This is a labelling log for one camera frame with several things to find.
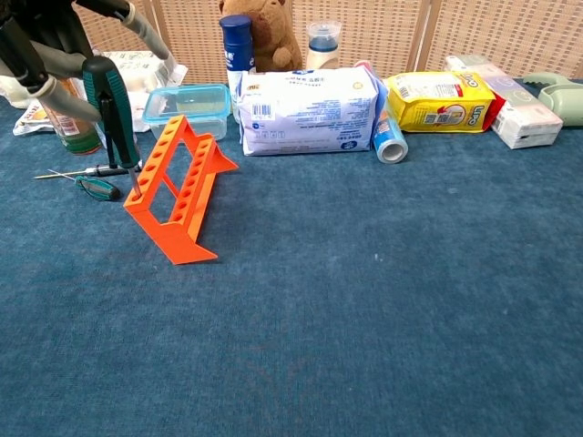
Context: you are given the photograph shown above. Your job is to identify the white sauce bottle clear cap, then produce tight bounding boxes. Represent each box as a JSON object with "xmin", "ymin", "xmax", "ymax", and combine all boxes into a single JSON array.
[{"xmin": 304, "ymin": 20, "xmax": 343, "ymax": 71}]

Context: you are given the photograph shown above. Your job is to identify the green tea bottle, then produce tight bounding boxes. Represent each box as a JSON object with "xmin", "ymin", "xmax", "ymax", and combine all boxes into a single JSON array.
[{"xmin": 45, "ymin": 76, "xmax": 103, "ymax": 157}]

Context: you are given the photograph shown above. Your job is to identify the silver black precision screwdriver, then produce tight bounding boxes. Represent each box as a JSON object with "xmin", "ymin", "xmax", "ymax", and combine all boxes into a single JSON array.
[{"xmin": 35, "ymin": 163, "xmax": 143, "ymax": 180}]

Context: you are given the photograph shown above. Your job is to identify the brown capybara plush toy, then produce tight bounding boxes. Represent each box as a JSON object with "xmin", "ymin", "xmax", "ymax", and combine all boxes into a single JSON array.
[{"xmin": 218, "ymin": 0, "xmax": 304, "ymax": 74}]

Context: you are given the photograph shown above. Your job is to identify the pale green tape dispenser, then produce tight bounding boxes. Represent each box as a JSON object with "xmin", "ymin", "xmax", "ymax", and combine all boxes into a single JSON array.
[{"xmin": 522, "ymin": 72, "xmax": 583, "ymax": 128}]

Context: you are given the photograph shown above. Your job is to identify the orange tool rack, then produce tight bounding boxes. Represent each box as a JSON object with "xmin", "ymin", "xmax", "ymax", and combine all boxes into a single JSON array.
[{"xmin": 122, "ymin": 114, "xmax": 240, "ymax": 267}]

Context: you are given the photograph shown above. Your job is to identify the yellow snack bag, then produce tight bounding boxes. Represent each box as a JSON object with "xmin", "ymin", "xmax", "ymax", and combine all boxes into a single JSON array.
[{"xmin": 385, "ymin": 71, "xmax": 498, "ymax": 135}]

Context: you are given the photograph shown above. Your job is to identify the blue white spray can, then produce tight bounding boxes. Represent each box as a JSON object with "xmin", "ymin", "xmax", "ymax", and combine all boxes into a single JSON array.
[{"xmin": 219, "ymin": 15, "xmax": 258, "ymax": 124}]

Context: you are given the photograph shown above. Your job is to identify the clear container blue lid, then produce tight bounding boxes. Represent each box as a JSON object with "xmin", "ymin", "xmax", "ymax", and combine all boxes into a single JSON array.
[{"xmin": 142, "ymin": 83, "xmax": 232, "ymax": 147}]

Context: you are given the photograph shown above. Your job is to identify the white egg carton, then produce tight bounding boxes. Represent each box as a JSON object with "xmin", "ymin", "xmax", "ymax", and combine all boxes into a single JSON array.
[{"xmin": 0, "ymin": 48, "xmax": 189, "ymax": 110}]

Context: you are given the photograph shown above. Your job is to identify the pastel tissue pack bundle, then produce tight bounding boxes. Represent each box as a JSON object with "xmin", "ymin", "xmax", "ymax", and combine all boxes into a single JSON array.
[{"xmin": 444, "ymin": 54, "xmax": 565, "ymax": 151}]

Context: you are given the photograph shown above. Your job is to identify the small green black screwdriver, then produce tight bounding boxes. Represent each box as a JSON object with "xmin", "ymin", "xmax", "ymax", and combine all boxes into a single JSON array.
[{"xmin": 47, "ymin": 168, "xmax": 124, "ymax": 203}]

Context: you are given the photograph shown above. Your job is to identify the white wet wipes pack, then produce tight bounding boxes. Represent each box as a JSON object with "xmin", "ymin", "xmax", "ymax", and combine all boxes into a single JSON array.
[{"xmin": 237, "ymin": 63, "xmax": 389, "ymax": 158}]

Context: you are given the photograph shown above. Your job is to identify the white pink snack bag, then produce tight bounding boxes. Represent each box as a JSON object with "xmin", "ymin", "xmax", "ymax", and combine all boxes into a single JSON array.
[{"xmin": 12, "ymin": 88, "xmax": 152, "ymax": 137}]

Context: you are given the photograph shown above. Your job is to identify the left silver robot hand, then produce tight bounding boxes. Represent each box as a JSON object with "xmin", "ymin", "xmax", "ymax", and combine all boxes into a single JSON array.
[{"xmin": 0, "ymin": 0, "xmax": 177, "ymax": 123}]

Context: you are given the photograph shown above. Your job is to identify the woven rattan folding screen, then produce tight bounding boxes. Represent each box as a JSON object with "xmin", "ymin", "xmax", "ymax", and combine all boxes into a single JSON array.
[{"xmin": 0, "ymin": 0, "xmax": 583, "ymax": 87}]

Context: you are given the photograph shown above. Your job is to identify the large green black screwdriver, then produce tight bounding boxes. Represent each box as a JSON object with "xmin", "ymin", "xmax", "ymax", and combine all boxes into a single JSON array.
[{"xmin": 81, "ymin": 56, "xmax": 143, "ymax": 204}]

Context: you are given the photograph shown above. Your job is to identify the blue table cloth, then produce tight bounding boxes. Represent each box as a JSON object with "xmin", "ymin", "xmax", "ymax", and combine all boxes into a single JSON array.
[{"xmin": 0, "ymin": 76, "xmax": 583, "ymax": 437}]

